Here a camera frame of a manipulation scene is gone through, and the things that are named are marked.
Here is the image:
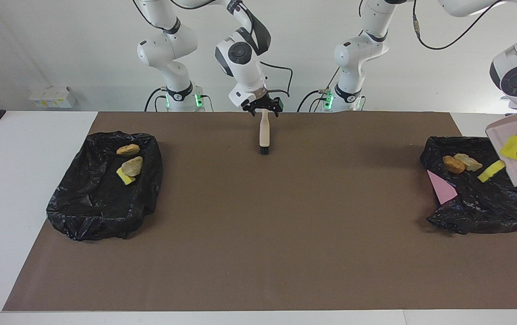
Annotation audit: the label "beige hand brush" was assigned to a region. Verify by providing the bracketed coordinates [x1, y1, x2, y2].
[259, 110, 271, 155]

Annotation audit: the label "pale bread chunk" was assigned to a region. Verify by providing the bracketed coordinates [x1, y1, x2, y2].
[121, 156, 144, 177]

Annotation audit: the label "small yellow sponge piece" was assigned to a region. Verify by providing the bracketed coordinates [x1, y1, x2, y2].
[116, 167, 136, 186]

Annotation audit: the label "brown cork-like nugget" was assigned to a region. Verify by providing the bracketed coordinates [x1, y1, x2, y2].
[442, 155, 466, 175]

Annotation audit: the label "striped brown croissant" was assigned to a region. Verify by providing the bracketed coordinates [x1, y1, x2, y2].
[454, 153, 483, 172]

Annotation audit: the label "notched yellow sponge piece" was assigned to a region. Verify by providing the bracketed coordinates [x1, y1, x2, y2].
[499, 135, 517, 162]

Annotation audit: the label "pink plastic bin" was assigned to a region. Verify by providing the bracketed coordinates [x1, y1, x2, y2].
[427, 169, 458, 205]

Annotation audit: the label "open black bag lined bin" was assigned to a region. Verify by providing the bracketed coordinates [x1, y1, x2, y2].
[46, 131, 164, 241]

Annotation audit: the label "crumpled black trash bag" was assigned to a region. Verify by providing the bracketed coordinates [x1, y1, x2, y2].
[420, 135, 517, 235]

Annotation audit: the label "brown table mat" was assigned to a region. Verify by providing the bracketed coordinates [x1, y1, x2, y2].
[2, 111, 517, 312]

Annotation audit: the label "white socket boxes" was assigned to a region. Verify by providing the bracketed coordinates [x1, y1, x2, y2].
[29, 86, 77, 109]

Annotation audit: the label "black left base cable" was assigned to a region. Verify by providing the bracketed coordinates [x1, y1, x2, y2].
[297, 68, 342, 112]

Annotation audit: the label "black base cable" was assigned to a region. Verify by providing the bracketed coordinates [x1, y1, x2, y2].
[144, 87, 168, 112]
[297, 68, 342, 112]

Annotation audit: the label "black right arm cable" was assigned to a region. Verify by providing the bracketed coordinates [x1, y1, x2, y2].
[260, 60, 294, 98]

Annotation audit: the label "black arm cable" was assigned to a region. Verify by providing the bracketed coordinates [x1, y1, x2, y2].
[413, 0, 509, 51]
[260, 60, 294, 98]

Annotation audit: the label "black right base cable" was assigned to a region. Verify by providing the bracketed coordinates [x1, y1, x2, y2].
[144, 87, 168, 112]

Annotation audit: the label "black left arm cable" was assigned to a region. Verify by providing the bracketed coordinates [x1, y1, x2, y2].
[413, 0, 509, 51]

